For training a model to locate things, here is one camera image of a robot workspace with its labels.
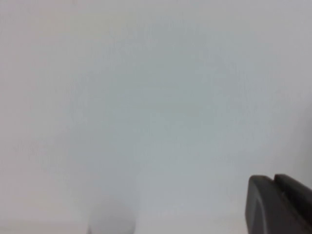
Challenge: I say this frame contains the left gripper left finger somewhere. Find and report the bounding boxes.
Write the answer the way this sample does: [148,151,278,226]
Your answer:
[245,175,296,234]

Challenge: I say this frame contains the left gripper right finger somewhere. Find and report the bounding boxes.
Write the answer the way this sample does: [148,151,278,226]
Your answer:
[274,173,312,234]

